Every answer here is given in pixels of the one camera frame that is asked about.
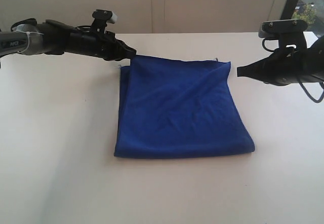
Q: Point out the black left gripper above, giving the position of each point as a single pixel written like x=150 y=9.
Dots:
x=102 y=45

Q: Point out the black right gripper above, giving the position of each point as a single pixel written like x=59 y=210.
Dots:
x=289 y=67

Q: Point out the blue microfiber towel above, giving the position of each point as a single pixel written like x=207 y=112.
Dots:
x=173 y=109

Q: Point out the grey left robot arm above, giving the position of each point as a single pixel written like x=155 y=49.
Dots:
x=51 y=37

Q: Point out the green tree outside window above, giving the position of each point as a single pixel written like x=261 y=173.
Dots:
x=305 y=12

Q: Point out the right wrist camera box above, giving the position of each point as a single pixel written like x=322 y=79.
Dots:
x=286 y=32

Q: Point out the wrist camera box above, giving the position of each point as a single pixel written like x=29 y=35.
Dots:
x=286 y=32
x=101 y=18

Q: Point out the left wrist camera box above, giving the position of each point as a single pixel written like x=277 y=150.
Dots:
x=101 y=18

